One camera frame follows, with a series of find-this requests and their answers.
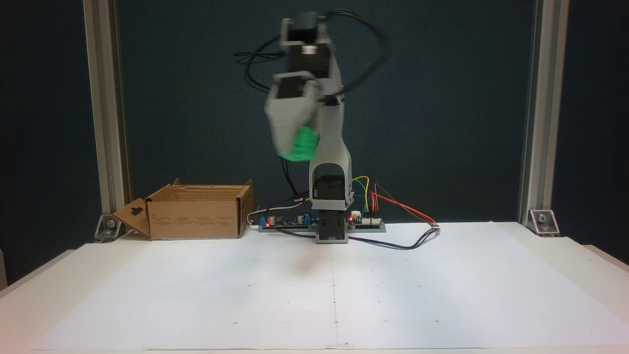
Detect thin power cable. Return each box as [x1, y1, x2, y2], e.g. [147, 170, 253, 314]
[247, 206, 295, 227]

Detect brown cardboard box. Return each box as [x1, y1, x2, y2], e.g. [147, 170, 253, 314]
[112, 179, 255, 241]

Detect aluminium frame post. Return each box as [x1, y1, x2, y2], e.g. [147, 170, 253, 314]
[82, 0, 131, 217]
[518, 0, 571, 227]

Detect black servo cable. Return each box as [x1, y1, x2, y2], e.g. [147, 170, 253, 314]
[281, 156, 315, 204]
[322, 9, 392, 97]
[234, 36, 287, 94]

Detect blue circuit board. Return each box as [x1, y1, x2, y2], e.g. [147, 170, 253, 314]
[258, 212, 316, 230]

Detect coloured jumper wires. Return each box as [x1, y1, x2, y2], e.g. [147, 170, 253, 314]
[352, 176, 371, 213]

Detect metal corner bracket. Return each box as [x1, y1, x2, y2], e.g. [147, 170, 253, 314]
[528, 209, 560, 237]
[94, 213, 123, 243]

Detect green die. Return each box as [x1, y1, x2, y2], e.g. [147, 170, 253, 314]
[278, 125, 320, 163]

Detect white paper sheet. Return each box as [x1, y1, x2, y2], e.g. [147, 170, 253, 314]
[29, 221, 629, 351]

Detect black cable with white connector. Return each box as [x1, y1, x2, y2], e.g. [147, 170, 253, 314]
[272, 224, 441, 251]

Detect orange and red wires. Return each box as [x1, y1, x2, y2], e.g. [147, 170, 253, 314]
[370, 184, 439, 227]

